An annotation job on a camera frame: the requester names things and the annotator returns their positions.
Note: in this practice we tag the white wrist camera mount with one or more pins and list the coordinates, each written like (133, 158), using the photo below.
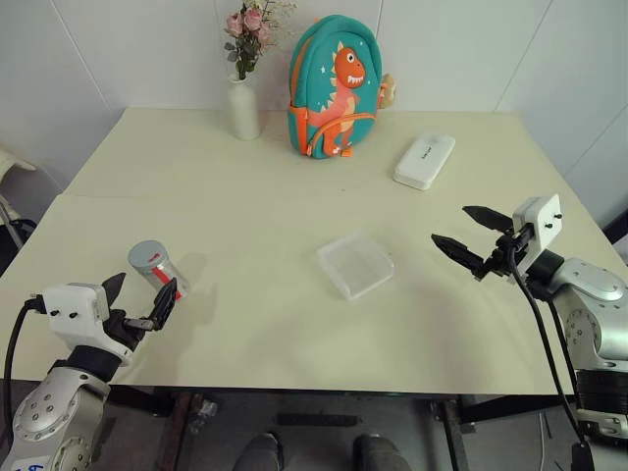
(542, 221)
(68, 299)

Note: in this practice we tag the grey cylindrical object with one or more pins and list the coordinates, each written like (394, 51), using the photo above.
(144, 255)

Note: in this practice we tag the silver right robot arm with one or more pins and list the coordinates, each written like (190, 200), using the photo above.
(589, 289)

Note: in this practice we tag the white ceramic vase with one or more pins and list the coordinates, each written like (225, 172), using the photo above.
(243, 113)

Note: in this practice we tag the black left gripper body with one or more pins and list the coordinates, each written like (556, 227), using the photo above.
(120, 329)

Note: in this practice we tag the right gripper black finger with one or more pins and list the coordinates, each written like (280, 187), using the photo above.
(488, 217)
(456, 250)

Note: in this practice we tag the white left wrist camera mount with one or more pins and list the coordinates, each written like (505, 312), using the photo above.
(68, 299)

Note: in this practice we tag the clear plastic square container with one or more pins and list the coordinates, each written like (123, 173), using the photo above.
(355, 265)

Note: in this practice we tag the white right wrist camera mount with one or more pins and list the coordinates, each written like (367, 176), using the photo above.
(542, 221)

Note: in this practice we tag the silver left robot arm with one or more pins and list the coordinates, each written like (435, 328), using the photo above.
(44, 407)

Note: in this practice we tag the pink flower bouquet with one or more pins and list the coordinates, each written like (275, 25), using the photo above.
(252, 22)

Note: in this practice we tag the beige plush pendant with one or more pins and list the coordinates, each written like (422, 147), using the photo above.
(390, 93)

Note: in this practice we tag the white rectangular case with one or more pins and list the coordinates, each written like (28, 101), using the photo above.
(424, 164)

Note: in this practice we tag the small silver metal bracket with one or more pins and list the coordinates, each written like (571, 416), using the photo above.
(203, 414)

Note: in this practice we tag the black flat bar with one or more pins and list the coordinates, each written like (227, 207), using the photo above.
(319, 420)

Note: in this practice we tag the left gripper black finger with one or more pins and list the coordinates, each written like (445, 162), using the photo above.
(115, 289)
(166, 304)

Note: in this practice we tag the brown rusty metal beam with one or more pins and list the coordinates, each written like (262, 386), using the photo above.
(179, 432)

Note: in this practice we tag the dark grey rounded shape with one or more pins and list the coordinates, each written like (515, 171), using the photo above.
(380, 454)
(260, 451)

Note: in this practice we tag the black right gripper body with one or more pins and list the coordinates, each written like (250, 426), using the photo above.
(505, 257)

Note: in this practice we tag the white chair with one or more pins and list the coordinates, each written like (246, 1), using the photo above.
(15, 162)

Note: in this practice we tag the teal dinosaur backpack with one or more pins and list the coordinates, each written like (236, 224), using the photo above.
(338, 98)

